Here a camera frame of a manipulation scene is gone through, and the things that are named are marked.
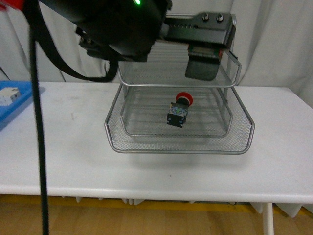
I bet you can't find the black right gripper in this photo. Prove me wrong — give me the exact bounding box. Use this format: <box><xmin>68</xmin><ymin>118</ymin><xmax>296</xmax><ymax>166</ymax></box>
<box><xmin>159</xmin><ymin>12</ymin><xmax>236</xmax><ymax>81</ymax></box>

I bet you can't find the red emergency stop button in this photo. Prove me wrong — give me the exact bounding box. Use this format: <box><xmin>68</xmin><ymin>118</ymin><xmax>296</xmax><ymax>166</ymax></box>
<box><xmin>167</xmin><ymin>92</ymin><xmax>193</xmax><ymax>128</ymax></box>

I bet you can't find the silver mesh tray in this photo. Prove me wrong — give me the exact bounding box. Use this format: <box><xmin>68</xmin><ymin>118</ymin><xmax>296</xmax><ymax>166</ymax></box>
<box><xmin>120</xmin><ymin>87</ymin><xmax>233</xmax><ymax>138</ymax></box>
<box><xmin>119</xmin><ymin>47</ymin><xmax>242</xmax><ymax>88</ymax></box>
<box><xmin>105</xmin><ymin>85</ymin><xmax>255</xmax><ymax>155</ymax></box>

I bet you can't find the white curtain backdrop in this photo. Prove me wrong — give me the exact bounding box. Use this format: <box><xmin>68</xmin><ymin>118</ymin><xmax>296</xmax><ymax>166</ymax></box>
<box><xmin>0</xmin><ymin>0</ymin><xmax>313</xmax><ymax>107</ymax></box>

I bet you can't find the white table leg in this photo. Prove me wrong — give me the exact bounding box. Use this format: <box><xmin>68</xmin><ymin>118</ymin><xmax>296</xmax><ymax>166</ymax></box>
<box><xmin>262</xmin><ymin>203</ymin><xmax>274</xmax><ymax>235</ymax></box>

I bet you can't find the blue plastic tray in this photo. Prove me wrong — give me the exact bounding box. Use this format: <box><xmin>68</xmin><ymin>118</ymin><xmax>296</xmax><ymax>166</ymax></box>
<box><xmin>0</xmin><ymin>81</ymin><xmax>33</xmax><ymax>130</ymax></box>

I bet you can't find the red block on wrist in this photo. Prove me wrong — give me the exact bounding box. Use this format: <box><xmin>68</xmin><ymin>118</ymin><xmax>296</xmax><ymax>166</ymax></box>
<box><xmin>0</xmin><ymin>0</ymin><xmax>25</xmax><ymax>11</ymax></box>

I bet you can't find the white circuit breaker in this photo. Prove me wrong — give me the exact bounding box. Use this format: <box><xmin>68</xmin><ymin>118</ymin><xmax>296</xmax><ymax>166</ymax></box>
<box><xmin>0</xmin><ymin>87</ymin><xmax>21</xmax><ymax>106</ymax></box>

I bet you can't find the silver mesh rack frame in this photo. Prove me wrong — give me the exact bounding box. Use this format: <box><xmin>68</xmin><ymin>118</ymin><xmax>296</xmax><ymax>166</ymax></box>
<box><xmin>120</xmin><ymin>12</ymin><xmax>240</xmax><ymax>127</ymax></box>

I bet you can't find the black cable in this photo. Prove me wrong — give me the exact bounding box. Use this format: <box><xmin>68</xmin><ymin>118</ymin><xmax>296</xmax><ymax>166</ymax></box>
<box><xmin>23</xmin><ymin>0</ymin><xmax>118</xmax><ymax>235</ymax></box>

